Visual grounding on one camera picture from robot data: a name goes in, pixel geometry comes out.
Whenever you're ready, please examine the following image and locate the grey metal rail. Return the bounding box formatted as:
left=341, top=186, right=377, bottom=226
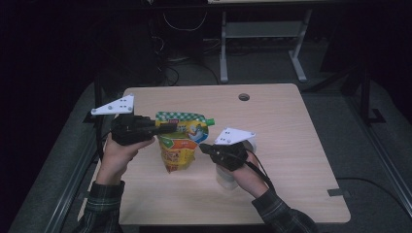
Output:
left=45, top=96, right=120, bottom=233
left=343, top=93, right=412, bottom=217

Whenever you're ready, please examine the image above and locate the person's right hand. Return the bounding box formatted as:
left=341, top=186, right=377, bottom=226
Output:
left=223, top=158, right=270, bottom=199

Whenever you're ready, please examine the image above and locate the black metal stand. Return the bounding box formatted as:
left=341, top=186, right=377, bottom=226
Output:
left=342, top=64, right=387, bottom=127
left=83, top=73, right=105, bottom=127

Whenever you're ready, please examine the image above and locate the white hanging cable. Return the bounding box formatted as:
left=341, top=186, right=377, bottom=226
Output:
left=162, top=12, right=208, bottom=33

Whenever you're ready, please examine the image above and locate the white metal desk frame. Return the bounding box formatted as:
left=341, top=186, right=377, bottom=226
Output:
left=207, top=0, right=314, bottom=83

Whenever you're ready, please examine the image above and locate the grey tape strip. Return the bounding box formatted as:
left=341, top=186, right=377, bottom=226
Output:
left=327, top=188, right=352, bottom=197

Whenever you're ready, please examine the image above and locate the person's left hand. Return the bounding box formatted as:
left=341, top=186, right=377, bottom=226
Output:
left=95, top=134, right=155, bottom=186

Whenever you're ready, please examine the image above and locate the right hand-held gripper black cable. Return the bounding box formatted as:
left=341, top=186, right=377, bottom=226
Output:
left=244, top=150, right=276, bottom=192

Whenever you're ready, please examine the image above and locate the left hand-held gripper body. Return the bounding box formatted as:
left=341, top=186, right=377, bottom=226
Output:
left=90, top=93, right=157, bottom=146

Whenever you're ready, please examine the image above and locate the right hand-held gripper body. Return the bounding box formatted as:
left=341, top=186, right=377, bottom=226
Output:
left=209, top=127, right=257, bottom=172

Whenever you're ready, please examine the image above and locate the yellow refill pouch green cap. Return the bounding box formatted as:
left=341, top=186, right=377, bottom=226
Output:
left=154, top=111, right=216, bottom=174

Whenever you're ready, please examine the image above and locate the long black floor cable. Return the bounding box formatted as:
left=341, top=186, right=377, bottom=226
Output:
left=334, top=177, right=412, bottom=212

